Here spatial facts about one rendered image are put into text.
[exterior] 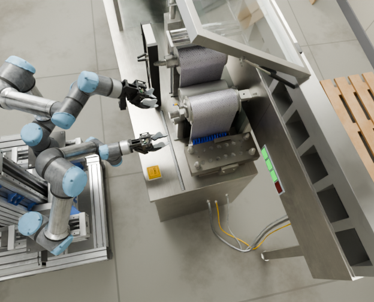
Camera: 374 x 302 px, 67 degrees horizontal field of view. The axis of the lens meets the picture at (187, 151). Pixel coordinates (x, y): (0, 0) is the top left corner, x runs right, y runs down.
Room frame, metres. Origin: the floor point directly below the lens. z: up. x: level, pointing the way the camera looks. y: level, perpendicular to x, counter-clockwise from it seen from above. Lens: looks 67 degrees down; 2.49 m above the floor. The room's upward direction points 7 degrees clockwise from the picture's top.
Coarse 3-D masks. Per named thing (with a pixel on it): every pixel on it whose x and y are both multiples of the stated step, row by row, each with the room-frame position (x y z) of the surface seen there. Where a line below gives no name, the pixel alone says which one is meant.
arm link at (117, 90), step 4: (116, 80) 0.65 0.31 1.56; (116, 84) 0.63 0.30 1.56; (120, 84) 0.64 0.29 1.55; (116, 88) 0.62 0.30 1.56; (120, 88) 0.63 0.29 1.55; (112, 92) 0.60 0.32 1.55; (116, 92) 0.61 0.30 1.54; (120, 92) 0.62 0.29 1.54; (108, 96) 0.59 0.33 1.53; (112, 96) 0.60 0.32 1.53; (116, 96) 0.60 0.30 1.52
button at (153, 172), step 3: (156, 165) 0.55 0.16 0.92; (147, 168) 0.52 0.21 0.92; (150, 168) 0.52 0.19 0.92; (153, 168) 0.53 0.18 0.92; (156, 168) 0.53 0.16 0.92; (147, 171) 0.50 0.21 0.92; (150, 171) 0.51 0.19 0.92; (153, 171) 0.51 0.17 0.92; (156, 171) 0.51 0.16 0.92; (159, 171) 0.51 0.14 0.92; (150, 174) 0.49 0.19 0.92; (153, 174) 0.49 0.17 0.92; (156, 174) 0.49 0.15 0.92; (159, 174) 0.50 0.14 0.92; (150, 177) 0.47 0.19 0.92; (153, 177) 0.48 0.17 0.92; (156, 177) 0.48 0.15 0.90
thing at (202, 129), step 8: (216, 120) 0.74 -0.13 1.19; (224, 120) 0.76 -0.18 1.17; (232, 120) 0.78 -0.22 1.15; (192, 128) 0.69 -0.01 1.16; (200, 128) 0.71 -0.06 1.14; (208, 128) 0.73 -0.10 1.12; (216, 128) 0.75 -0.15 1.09; (224, 128) 0.77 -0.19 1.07; (192, 136) 0.70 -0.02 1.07; (200, 136) 0.72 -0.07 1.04
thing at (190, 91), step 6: (198, 84) 0.93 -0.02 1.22; (204, 84) 0.93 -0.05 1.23; (210, 84) 0.93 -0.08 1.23; (216, 84) 0.94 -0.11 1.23; (222, 84) 0.94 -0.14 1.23; (180, 90) 0.87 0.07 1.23; (186, 90) 0.87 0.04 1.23; (192, 90) 0.88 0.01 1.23; (198, 90) 0.88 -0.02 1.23; (204, 90) 0.89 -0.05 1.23; (210, 90) 0.90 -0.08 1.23; (216, 90) 0.90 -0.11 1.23; (180, 96) 0.86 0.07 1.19; (180, 102) 0.87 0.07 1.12
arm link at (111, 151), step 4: (108, 144) 0.55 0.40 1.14; (112, 144) 0.55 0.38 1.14; (116, 144) 0.55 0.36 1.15; (100, 148) 0.52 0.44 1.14; (104, 148) 0.53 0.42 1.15; (108, 148) 0.53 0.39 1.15; (112, 148) 0.53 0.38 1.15; (116, 148) 0.53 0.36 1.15; (120, 148) 0.56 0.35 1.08; (100, 152) 0.50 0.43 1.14; (104, 152) 0.50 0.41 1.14; (108, 152) 0.51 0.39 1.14; (112, 152) 0.51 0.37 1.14; (116, 152) 0.52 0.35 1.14; (120, 152) 0.52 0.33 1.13; (104, 156) 0.49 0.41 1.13; (108, 156) 0.49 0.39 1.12; (112, 156) 0.50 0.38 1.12; (116, 156) 0.50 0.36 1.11; (112, 160) 0.49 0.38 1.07
